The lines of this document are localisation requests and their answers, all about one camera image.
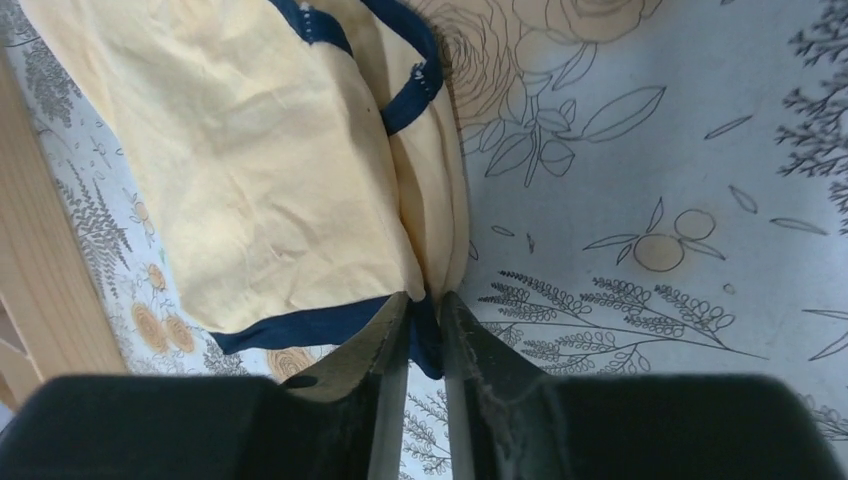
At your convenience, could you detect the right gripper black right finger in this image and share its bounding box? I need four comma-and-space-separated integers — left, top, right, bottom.
438, 292, 546, 479

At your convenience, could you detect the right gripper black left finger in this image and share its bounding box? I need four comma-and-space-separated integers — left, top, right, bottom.
281, 292, 411, 479

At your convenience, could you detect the beige cloth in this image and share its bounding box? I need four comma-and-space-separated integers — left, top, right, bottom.
21, 1, 469, 379

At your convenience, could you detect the floral patterned table mat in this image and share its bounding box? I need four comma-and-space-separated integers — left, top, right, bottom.
0, 0, 848, 480

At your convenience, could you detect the wooden compartment tray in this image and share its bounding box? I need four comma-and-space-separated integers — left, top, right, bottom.
1, 59, 127, 411

